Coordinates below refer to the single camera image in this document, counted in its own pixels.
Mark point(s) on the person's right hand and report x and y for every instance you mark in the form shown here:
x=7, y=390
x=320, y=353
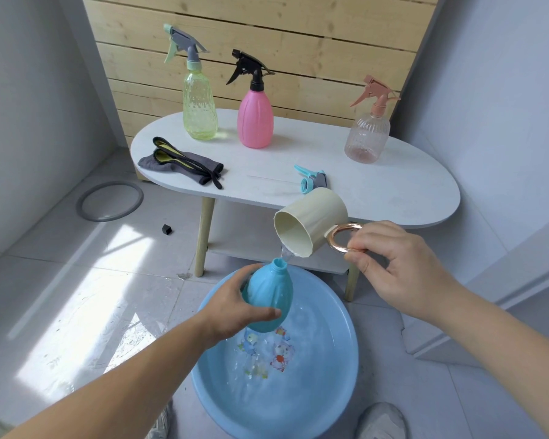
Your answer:
x=402, y=274

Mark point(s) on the person's left hand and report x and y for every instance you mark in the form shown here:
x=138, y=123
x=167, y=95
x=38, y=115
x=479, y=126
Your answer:
x=231, y=310

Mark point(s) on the blue spray bottle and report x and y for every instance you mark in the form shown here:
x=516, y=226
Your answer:
x=272, y=292

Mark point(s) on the blue grey spray nozzle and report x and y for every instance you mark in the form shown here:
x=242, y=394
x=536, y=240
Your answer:
x=313, y=175

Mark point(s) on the clear ribbed spray bottle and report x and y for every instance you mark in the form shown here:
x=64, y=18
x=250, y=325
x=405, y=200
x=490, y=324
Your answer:
x=367, y=139

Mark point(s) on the orange spray head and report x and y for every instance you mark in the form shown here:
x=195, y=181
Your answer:
x=377, y=93

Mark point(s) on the pink spray bottle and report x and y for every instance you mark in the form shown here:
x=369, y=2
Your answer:
x=255, y=121

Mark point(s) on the green clear spray bottle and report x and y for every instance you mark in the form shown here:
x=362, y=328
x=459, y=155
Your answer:
x=200, y=107

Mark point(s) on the black spray nozzle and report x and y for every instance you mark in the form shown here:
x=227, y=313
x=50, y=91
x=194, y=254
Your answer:
x=249, y=66

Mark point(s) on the green grey spray nozzle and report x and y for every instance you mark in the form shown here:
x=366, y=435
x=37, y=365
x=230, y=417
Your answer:
x=183, y=41

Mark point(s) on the person's right forearm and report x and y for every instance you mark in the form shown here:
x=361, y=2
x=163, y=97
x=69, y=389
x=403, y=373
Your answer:
x=508, y=352

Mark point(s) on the person's left forearm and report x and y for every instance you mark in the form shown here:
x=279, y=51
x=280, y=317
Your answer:
x=105, y=393

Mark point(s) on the person's left white shoe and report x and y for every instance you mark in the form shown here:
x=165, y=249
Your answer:
x=160, y=425

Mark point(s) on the person's white shoe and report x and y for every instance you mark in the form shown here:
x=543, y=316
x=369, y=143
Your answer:
x=382, y=422
x=160, y=425

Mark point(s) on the person's right white shoe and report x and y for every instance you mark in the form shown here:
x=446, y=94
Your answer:
x=382, y=422

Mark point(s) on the white oval table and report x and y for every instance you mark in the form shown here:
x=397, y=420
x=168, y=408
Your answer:
x=393, y=182

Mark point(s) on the small black block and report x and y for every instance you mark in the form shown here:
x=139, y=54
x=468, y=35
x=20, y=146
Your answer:
x=167, y=230

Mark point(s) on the blue plastic basin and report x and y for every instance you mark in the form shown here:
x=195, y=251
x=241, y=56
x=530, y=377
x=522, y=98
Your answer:
x=311, y=388

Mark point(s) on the grey cloth with black trim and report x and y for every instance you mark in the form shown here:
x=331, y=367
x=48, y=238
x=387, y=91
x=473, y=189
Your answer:
x=190, y=163

